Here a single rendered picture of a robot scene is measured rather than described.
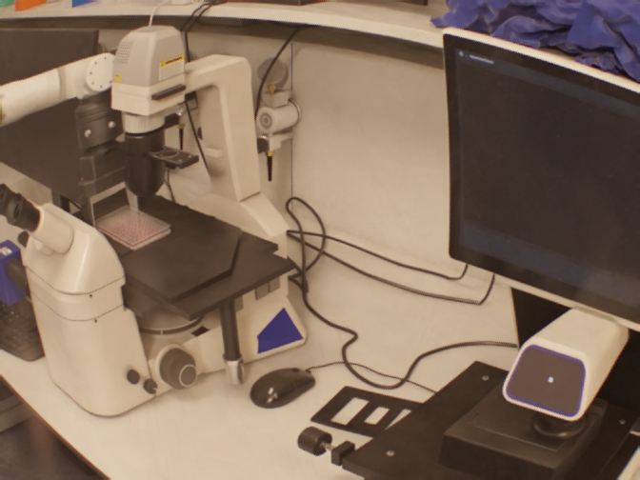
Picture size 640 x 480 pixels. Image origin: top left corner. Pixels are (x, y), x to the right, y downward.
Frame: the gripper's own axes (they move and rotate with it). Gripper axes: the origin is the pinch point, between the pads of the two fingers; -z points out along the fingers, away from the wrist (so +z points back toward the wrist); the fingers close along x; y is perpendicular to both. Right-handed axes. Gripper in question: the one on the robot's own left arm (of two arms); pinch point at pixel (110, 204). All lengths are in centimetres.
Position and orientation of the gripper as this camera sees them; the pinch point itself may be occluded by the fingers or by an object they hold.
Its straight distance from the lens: 141.7
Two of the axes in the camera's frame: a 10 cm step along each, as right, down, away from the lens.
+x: 6.4, -3.2, 6.9
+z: -1.6, -9.4, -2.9
